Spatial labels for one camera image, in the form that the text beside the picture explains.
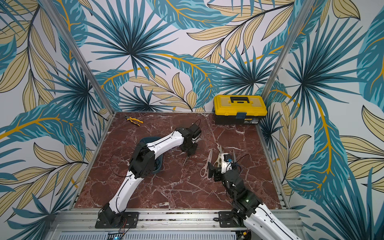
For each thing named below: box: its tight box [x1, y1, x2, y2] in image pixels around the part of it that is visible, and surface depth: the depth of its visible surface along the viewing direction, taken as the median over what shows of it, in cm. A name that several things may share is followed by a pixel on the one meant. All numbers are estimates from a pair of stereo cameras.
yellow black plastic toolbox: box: [213, 95, 268, 125], surface depth 105 cm
